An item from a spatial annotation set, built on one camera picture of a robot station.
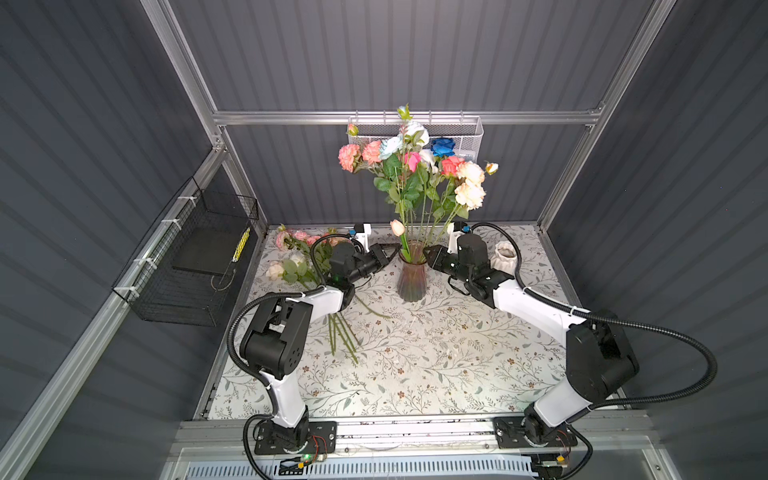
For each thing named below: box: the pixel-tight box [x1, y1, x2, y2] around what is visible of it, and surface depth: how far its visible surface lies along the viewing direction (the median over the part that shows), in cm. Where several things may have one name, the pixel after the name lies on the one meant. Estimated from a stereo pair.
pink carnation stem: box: [337, 123, 409, 247], surface depth 82 cm
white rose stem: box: [405, 121, 430, 247], surface depth 74 cm
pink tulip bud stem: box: [390, 219, 411, 263], surface depth 82 cm
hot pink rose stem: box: [403, 152, 423, 247], surface depth 77 cm
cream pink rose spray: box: [432, 156, 499, 247], surface depth 76 cm
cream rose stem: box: [430, 182, 486, 247], surface depth 76 cm
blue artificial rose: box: [430, 137, 457, 241], surface depth 79 cm
